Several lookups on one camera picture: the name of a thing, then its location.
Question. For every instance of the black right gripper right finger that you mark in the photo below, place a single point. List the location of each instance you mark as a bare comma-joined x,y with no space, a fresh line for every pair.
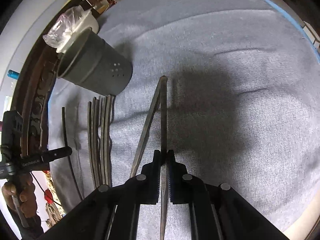
184,188

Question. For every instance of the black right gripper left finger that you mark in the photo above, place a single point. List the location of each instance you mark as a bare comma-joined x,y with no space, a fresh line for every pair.
144,188

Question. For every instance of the dark metal chopstick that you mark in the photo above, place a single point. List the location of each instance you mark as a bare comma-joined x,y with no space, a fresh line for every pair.
146,129
164,180

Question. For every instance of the person's left hand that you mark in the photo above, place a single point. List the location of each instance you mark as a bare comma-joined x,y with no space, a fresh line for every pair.
27,196

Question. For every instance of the carved dark wooden bench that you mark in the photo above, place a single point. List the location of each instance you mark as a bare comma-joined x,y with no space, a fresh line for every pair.
33,90

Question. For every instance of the blue tipped rod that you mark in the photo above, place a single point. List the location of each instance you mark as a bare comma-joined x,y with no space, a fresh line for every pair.
13,74

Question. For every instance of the grey towel cloth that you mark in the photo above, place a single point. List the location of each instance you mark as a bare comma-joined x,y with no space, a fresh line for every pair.
243,99

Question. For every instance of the grey perforated utensil cup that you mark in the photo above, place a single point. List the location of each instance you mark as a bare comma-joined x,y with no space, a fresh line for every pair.
93,64

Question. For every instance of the clear plastic bag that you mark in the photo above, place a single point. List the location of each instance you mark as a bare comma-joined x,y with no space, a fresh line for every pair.
64,27

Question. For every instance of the white ceramic pot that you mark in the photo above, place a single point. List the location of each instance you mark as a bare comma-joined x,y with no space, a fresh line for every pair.
87,21

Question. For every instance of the blue table cover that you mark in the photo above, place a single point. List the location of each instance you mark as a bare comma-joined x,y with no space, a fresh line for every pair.
302,26

